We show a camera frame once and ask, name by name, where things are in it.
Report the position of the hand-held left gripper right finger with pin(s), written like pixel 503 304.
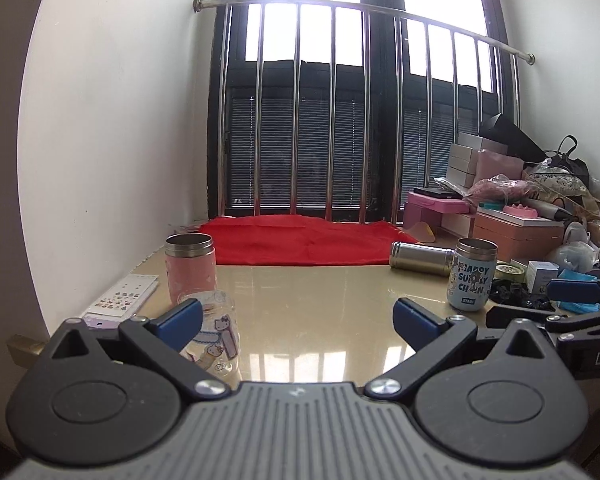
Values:
pixel 415 325

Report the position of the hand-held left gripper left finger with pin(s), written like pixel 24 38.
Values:
pixel 182 317

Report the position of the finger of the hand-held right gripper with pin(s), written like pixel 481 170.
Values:
pixel 575 291
pixel 525 316

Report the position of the plain steel cup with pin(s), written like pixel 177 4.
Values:
pixel 422 257

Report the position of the clear cartoon print glass cup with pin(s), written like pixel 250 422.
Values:
pixel 220 342

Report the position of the pink steel cup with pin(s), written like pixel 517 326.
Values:
pixel 190 272

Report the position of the blue printed steel cup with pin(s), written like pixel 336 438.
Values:
pixel 472 277

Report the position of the blue crumpled cloth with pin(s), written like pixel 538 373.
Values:
pixel 582 307

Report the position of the black clips pile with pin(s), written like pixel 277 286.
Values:
pixel 520 297

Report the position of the small white box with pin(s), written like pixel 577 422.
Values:
pixel 542 276

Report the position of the small round tin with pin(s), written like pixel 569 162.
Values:
pixel 510 272

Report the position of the sticker sheet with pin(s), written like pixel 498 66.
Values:
pixel 125 296

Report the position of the purple card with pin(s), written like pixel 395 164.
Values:
pixel 105 321

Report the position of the large pink box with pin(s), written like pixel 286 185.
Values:
pixel 517 237

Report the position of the grey handheld tool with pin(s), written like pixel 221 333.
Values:
pixel 550 207

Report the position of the patterned beige cloth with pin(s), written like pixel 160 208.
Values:
pixel 595 205

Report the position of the tan wooden piece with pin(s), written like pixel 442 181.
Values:
pixel 424 232

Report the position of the pink ridged massager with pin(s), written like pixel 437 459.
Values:
pixel 522 211

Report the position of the pink storage box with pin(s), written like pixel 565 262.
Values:
pixel 432 207

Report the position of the pink plastic bag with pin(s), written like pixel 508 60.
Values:
pixel 500 189

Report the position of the black handbag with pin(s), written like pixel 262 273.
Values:
pixel 572 160

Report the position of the flat black box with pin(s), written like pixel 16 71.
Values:
pixel 437 192

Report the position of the red cloth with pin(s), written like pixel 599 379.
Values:
pixel 305 240

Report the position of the pale pink box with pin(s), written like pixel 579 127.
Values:
pixel 497 167

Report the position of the tan box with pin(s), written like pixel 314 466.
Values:
pixel 25 350

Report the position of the black paper bag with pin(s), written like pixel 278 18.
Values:
pixel 510 135

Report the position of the stack of white boxes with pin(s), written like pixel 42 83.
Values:
pixel 462 157

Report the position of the steel window railing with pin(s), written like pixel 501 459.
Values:
pixel 332 110

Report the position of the black window frame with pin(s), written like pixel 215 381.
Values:
pixel 380 110

